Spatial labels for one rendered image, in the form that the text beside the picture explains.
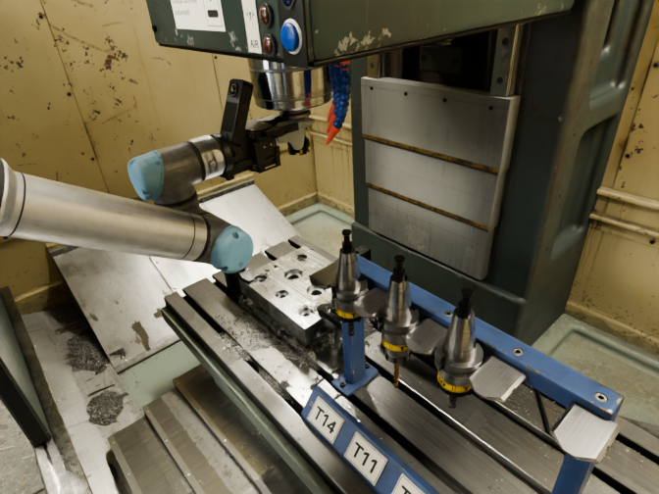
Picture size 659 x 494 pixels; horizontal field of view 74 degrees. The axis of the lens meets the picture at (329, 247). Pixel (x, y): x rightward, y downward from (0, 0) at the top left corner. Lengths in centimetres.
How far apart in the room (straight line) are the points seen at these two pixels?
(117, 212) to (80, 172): 122
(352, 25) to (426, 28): 14
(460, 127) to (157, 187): 75
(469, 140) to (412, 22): 58
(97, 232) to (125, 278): 119
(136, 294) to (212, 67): 95
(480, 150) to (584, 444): 76
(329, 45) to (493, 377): 46
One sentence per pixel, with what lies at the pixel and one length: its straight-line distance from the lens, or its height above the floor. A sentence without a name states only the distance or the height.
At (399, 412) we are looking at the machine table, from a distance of 97.
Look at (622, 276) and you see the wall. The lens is 161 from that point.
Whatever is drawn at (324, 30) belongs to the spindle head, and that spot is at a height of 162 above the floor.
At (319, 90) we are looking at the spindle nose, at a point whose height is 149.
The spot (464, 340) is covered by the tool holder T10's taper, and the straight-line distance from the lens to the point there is 60.
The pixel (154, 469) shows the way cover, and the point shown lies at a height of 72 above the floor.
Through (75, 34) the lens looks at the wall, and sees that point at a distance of 179.
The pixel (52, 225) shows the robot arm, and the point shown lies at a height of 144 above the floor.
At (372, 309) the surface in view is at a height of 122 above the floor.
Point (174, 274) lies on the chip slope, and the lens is 178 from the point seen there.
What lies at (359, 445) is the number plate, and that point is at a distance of 87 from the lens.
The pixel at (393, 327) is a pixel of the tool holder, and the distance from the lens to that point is 66.
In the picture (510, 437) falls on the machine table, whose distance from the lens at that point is 97.
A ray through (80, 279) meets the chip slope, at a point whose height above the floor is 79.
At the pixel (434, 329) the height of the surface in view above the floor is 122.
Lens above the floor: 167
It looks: 32 degrees down
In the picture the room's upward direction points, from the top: 4 degrees counter-clockwise
